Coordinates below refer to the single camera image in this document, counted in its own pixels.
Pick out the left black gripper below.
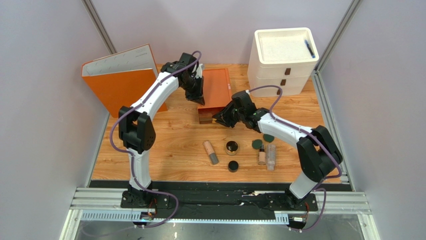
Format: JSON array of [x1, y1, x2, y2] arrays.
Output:
[[181, 76, 206, 106]]

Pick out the orange makeup drawer box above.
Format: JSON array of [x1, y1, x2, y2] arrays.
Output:
[[197, 68, 232, 124]]

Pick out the beige concealer tube grey cap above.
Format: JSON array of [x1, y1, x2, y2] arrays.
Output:
[[203, 140, 219, 165]]

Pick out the BB cream foundation bottle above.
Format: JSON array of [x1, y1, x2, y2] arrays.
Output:
[[257, 144, 267, 166]]

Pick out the clear plastic bottle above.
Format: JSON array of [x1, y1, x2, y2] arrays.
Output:
[[266, 144, 276, 171]]

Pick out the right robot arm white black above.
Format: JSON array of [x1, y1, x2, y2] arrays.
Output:
[[213, 90, 343, 209]]

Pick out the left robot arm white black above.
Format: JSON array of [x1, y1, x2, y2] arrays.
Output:
[[114, 51, 205, 208]]

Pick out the open glass cream jar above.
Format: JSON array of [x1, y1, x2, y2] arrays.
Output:
[[225, 140, 240, 156]]

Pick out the green round puff near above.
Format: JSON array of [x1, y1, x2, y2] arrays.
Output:
[[251, 139, 263, 150]]

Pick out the green round puff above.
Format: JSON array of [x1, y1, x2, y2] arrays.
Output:
[[263, 134, 275, 143], [251, 139, 263, 150]]

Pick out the green round puff far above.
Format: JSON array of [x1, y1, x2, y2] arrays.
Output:
[[263, 134, 275, 143]]

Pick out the black jar lid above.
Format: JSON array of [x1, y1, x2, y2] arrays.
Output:
[[227, 160, 239, 173]]

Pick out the white three-drawer cabinet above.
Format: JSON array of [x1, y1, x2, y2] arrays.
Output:
[[247, 27, 319, 98]]

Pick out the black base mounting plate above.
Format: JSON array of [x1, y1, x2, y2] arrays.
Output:
[[120, 190, 320, 212]]

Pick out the blue pen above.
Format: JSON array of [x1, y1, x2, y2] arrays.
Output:
[[304, 39, 316, 59]]

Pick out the orange white ring binder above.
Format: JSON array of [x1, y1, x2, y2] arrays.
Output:
[[81, 44, 158, 118]]

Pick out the aluminium rail frame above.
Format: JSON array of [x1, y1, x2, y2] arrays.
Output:
[[61, 187, 379, 240]]

